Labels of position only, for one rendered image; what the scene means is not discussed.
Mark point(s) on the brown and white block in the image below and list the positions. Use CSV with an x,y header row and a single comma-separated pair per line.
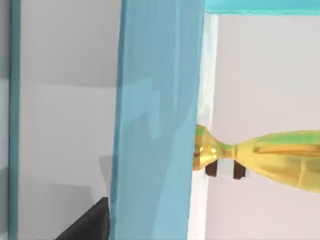
x,y
225,170

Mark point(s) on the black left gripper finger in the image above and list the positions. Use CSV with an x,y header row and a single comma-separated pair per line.
x,y
95,222

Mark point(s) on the gold trophy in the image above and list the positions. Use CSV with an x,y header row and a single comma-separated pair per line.
x,y
272,157

